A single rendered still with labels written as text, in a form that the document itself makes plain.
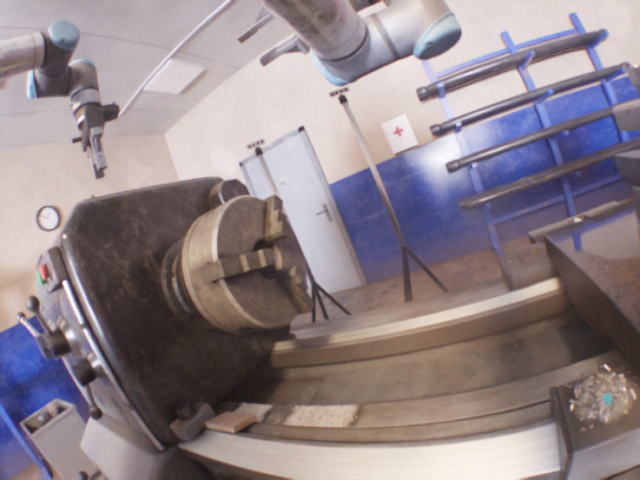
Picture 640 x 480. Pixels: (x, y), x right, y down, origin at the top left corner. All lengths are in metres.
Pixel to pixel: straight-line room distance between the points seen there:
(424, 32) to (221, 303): 0.51
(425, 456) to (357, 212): 3.39
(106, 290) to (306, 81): 3.60
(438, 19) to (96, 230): 0.66
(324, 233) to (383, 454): 3.51
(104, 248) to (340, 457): 0.51
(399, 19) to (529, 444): 0.56
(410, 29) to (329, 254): 3.53
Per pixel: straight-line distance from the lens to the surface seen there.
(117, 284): 0.59
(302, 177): 3.79
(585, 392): 0.37
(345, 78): 0.50
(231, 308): 0.47
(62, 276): 0.59
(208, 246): 0.47
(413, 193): 3.46
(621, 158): 0.33
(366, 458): 0.40
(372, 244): 3.67
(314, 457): 0.44
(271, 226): 0.55
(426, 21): 0.48
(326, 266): 3.91
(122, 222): 0.63
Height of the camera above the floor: 1.14
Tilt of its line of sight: 6 degrees down
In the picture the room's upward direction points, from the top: 23 degrees counter-clockwise
